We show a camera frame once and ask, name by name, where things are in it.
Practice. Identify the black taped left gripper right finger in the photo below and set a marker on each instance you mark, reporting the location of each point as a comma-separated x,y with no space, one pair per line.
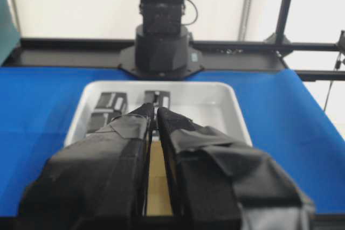
218,182

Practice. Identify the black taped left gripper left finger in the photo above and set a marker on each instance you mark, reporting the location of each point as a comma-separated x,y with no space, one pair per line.
99,181

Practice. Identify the black Dynamixel box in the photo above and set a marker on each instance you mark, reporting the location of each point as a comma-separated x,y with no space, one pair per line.
100,119
158,98

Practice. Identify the white plastic tray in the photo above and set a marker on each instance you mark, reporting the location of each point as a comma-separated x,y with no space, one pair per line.
206,103

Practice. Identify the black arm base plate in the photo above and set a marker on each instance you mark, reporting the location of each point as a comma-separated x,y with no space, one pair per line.
172,66

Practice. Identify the black aluminium frame rail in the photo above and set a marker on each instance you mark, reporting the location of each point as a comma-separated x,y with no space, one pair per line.
250,56

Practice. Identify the black frame upright post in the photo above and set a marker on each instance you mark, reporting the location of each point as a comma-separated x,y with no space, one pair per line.
277,38

